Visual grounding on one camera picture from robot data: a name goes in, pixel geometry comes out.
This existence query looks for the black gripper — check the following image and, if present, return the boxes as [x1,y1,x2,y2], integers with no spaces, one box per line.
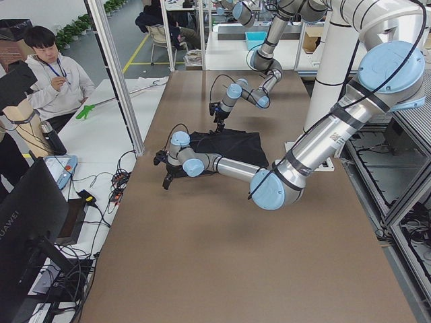
[162,164,184,189]
[214,110,230,133]

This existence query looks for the green grabber claw tool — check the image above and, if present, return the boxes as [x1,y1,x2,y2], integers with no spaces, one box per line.
[75,104,96,120]

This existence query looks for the red grey power strip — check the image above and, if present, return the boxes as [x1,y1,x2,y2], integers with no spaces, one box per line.
[109,169,131,205]

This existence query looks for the metal reacher grabber stick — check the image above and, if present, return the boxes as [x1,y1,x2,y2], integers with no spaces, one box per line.
[94,79,167,106]

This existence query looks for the blue white teach pendant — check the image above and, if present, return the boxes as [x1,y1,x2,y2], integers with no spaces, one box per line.
[43,155,77,189]

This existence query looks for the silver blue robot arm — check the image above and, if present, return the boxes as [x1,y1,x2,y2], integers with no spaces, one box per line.
[209,1,327,133]
[154,1,430,210]

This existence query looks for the black computer monitor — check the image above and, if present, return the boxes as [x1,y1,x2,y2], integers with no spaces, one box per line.
[1,157,73,322]

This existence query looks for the aluminium cage frame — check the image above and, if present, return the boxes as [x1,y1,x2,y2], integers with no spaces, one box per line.
[84,0,145,157]

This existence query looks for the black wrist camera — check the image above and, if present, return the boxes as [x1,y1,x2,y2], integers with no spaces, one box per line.
[209,102,221,116]
[153,150,168,166]

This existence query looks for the black printed t-shirt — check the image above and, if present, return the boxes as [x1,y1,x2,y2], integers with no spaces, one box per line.
[164,130,270,179]

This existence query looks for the blue plastic bin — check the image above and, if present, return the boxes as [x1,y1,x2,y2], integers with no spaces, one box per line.
[245,31,267,50]

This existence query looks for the black water bottle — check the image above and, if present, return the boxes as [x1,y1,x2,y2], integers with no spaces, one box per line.
[40,120,67,155]

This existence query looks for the seated man in grey hoodie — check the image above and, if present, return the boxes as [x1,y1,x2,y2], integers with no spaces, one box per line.
[24,26,96,132]

